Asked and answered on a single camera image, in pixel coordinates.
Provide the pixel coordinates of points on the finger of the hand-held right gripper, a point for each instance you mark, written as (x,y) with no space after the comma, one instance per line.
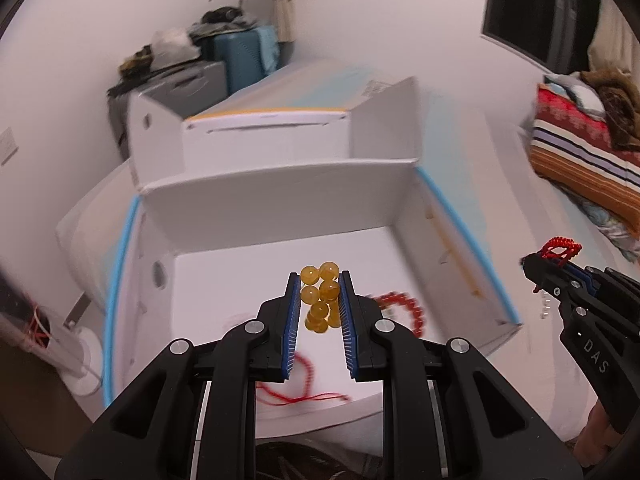
(552,277)
(615,285)

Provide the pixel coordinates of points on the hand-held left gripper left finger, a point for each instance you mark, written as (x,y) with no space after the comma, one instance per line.
(292,330)

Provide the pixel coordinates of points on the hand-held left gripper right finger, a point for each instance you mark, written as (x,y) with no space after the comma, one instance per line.
(348,330)

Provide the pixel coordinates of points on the white cardboard box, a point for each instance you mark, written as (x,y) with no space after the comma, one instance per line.
(280,210)

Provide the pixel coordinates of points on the person's right hand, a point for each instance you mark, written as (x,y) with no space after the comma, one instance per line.
(597,435)

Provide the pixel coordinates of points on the white pearl beads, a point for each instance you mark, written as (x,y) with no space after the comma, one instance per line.
(545,307)

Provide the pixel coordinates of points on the blue floral pillow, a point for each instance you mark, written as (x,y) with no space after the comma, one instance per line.
(610,225)

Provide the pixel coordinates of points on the striped red pillow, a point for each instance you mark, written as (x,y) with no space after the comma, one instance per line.
(580,160)

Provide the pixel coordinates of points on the brown blanket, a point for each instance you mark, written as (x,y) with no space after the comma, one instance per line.
(617,105)

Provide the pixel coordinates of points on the light blue cloth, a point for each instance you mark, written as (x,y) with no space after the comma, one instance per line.
(575,91)

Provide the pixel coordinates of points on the white plastic appliance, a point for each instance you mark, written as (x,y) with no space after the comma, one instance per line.
(82,360)

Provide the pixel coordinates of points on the beige curtain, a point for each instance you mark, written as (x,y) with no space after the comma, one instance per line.
(615,35)

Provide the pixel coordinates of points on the grey suitcase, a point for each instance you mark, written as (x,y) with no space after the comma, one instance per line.
(170,90)

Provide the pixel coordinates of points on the blue suitcase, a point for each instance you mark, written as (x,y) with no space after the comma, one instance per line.
(240,62)

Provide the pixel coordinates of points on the dark window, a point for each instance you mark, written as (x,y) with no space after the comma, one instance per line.
(540,5)

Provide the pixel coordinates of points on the teal cloth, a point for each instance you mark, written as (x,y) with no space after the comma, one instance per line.
(267,45)

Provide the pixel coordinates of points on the dark camouflage bag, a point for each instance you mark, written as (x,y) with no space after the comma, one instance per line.
(136,60)

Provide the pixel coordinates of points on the white plastic bag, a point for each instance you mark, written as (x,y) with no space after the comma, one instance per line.
(170,42)

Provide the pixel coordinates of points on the white curtain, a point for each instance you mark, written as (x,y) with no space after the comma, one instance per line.
(284,5)

